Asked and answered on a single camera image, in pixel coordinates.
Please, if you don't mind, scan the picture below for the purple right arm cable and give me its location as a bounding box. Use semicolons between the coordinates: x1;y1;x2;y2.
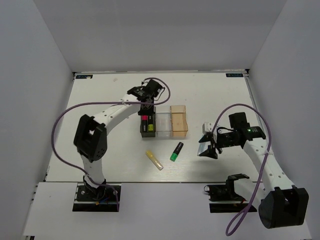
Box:
225;103;273;237

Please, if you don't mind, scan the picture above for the blue corner label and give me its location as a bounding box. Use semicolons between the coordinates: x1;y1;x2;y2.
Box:
225;73;244;78
75;74;93;79

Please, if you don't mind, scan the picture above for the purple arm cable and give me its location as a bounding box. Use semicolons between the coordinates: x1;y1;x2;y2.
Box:
51;77;172;212
225;103;273;237

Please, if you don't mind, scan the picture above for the pink cap black highlighter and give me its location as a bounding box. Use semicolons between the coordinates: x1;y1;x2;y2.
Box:
140;115;148;133

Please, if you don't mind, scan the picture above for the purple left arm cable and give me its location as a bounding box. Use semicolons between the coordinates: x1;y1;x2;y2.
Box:
51;77;172;212

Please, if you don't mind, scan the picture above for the left blue corner label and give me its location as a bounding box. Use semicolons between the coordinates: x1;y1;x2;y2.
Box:
75;74;93;79

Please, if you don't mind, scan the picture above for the dark grey plastic container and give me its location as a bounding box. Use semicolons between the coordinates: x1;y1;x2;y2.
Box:
140;114;157;138

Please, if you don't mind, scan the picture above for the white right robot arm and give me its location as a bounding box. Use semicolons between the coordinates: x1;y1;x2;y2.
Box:
199;112;309;229

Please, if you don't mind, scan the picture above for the orange translucent plastic container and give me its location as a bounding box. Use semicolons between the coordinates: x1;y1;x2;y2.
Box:
170;105;188;138

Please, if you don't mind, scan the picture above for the blue translucent glue stick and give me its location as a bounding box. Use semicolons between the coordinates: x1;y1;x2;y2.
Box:
197;142;211;157

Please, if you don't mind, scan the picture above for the green cap black highlighter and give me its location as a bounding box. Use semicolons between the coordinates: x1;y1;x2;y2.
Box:
170;142;184;162

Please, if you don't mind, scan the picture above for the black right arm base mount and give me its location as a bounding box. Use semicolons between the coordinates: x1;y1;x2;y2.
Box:
203;173;252;214

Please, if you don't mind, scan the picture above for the clear plastic container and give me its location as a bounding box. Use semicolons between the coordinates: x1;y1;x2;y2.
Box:
155;105;172;139

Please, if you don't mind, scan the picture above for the yellow cap black highlighter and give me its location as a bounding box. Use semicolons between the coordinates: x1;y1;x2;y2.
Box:
147;115;155;133

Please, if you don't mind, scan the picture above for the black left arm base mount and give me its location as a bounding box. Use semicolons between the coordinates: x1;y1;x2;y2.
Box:
72;184;122;213

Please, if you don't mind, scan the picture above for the yellow translucent glue stick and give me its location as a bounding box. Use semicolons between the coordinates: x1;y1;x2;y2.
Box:
145;150;164;171

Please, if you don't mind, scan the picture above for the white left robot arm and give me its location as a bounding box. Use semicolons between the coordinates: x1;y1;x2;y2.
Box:
73;77;165;200

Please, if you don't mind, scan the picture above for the right blue corner label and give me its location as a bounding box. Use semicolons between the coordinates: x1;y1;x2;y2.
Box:
225;73;244;78

